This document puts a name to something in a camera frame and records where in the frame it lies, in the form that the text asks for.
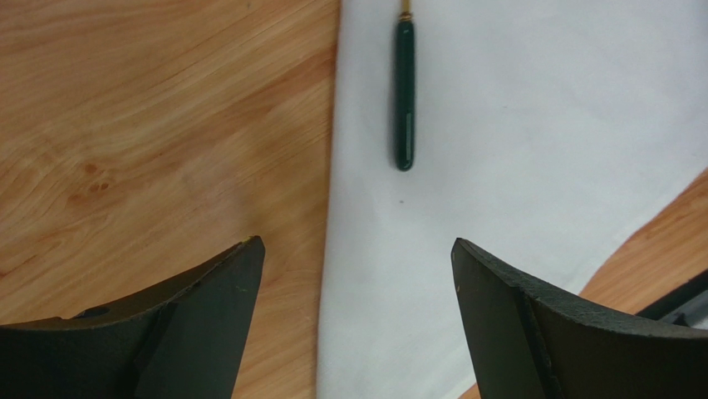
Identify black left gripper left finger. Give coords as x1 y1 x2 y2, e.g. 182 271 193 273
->
1 236 265 398

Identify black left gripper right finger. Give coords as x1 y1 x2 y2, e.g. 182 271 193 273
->
451 239 707 398

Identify white cloth napkin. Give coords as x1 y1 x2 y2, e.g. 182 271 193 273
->
317 1 707 398

